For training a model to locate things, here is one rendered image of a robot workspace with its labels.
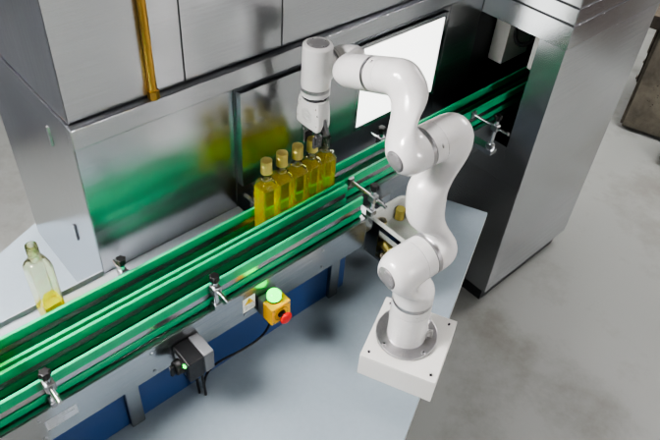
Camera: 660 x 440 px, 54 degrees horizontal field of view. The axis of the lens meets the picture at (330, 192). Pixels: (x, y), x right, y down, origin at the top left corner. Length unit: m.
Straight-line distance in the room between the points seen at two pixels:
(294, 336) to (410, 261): 0.61
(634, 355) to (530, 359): 0.51
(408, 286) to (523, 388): 1.50
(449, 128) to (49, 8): 0.89
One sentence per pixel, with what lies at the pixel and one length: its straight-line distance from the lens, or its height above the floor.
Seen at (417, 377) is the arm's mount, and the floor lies 0.84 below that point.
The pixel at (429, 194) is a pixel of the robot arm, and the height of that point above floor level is 1.48.
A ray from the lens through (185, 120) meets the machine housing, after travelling 1.82.
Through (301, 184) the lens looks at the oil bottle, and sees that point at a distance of 1.99.
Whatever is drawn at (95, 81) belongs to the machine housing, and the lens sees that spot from 1.63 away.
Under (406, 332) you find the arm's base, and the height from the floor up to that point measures 0.95.
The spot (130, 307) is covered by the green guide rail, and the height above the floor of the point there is 1.12.
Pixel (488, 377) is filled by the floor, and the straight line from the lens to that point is 3.12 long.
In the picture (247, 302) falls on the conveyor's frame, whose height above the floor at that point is 1.00.
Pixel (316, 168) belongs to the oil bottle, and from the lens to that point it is 2.00.
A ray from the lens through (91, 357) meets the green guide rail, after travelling 1.73.
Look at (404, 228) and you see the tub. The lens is 2.27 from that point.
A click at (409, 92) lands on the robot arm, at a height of 1.72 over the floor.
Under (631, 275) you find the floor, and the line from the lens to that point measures 3.82.
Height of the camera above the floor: 2.50
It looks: 41 degrees down
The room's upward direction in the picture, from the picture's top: 5 degrees clockwise
